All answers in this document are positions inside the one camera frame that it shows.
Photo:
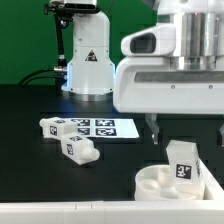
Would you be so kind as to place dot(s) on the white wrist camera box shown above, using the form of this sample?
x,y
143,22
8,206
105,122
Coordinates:
x,y
159,40

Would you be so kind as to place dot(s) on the white round stool seat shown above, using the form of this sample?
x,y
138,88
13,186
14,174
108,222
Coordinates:
x,y
155,183

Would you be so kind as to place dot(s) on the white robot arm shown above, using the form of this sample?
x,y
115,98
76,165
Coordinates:
x,y
173,67

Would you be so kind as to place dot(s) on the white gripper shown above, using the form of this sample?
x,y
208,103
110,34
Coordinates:
x,y
149,85

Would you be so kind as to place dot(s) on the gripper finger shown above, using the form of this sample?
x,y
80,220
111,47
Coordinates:
x,y
221,136

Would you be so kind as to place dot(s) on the white marker sheet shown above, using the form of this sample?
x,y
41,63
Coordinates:
x,y
106,127

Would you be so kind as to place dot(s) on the white L-shaped obstacle fence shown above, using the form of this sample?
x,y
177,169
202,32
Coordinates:
x,y
209,210

